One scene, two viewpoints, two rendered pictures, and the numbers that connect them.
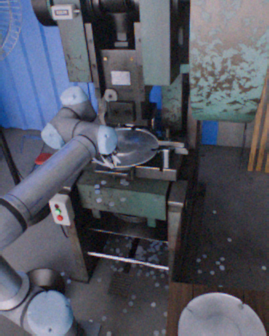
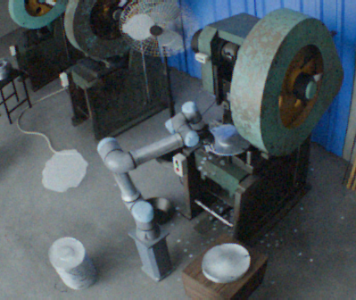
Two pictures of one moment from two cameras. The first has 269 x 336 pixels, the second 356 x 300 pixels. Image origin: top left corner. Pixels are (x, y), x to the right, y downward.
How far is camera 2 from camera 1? 1.43 m
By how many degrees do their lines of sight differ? 27
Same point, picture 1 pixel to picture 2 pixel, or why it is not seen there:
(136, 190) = (225, 170)
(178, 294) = (222, 239)
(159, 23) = not seen: hidden behind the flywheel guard
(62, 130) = (174, 126)
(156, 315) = not seen: hidden behind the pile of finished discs
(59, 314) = (145, 212)
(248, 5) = (250, 106)
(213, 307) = (232, 251)
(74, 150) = (170, 140)
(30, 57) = not seen: hidden behind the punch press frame
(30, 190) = (142, 153)
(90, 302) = (185, 230)
